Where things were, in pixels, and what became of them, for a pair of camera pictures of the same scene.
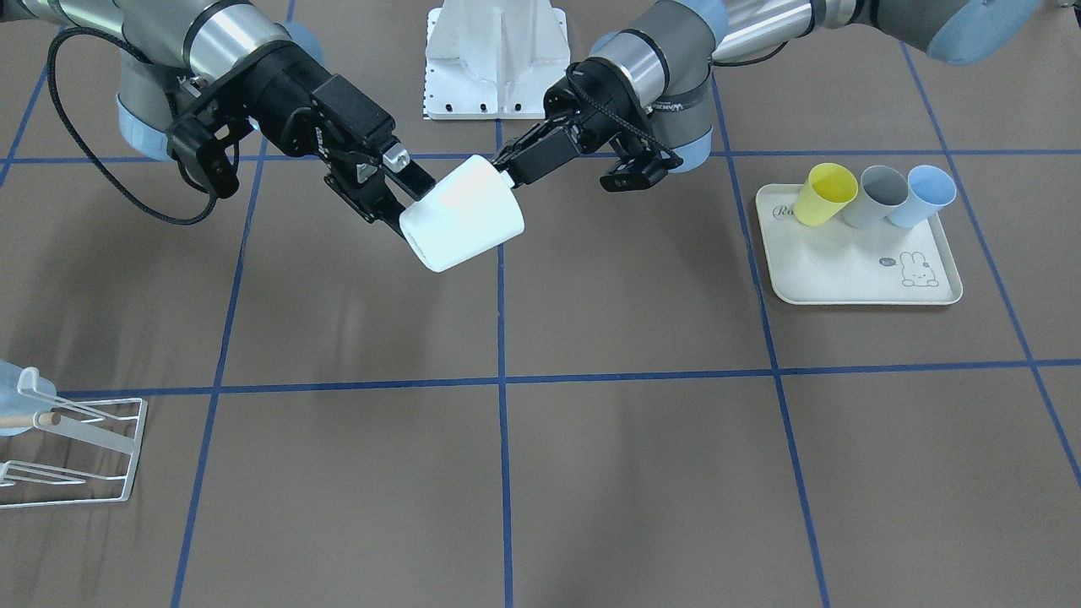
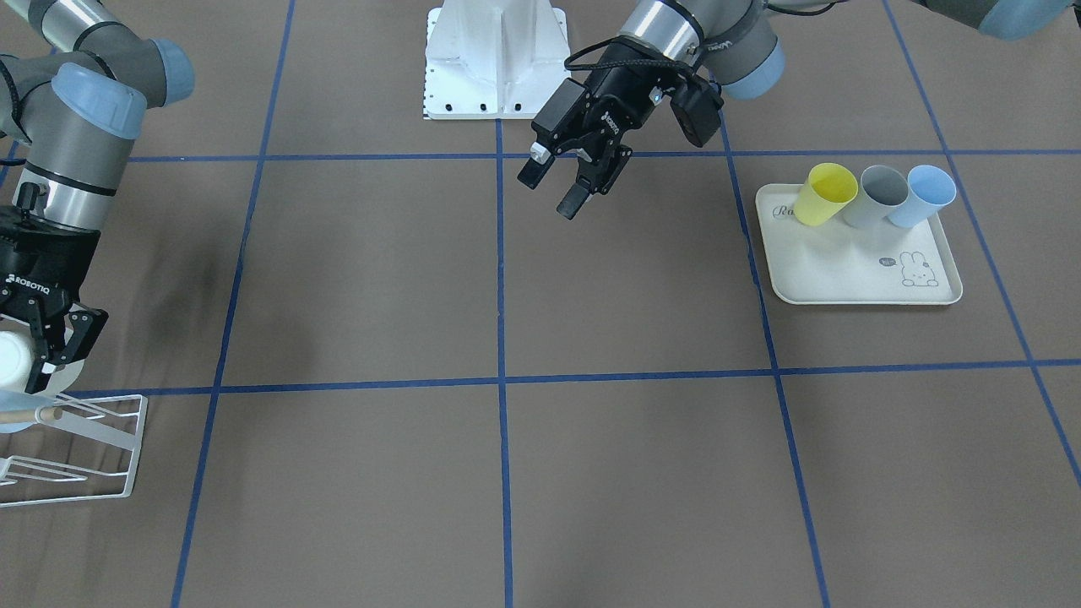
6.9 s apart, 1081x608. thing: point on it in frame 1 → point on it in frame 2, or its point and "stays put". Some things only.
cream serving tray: x=833 y=263 stays put
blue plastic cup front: x=18 y=410 stays put
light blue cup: x=930 y=189 stays put
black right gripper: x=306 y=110 → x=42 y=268
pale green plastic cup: x=471 y=209 → x=16 y=360
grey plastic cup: x=882 y=188 stays put
